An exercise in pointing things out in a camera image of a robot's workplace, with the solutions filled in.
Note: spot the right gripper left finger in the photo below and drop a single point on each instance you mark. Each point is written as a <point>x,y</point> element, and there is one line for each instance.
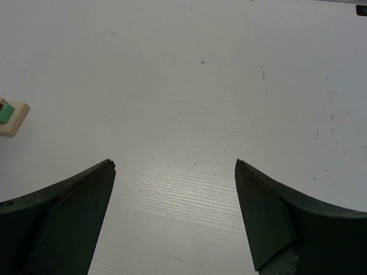
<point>55,230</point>

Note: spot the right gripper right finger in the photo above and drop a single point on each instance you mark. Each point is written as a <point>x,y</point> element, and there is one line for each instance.
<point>289,232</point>

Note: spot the green rectangular block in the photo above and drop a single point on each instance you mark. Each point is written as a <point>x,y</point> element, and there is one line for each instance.
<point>5,113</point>

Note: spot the right blue corner label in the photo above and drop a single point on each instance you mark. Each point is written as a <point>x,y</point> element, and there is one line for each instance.
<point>361,10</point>

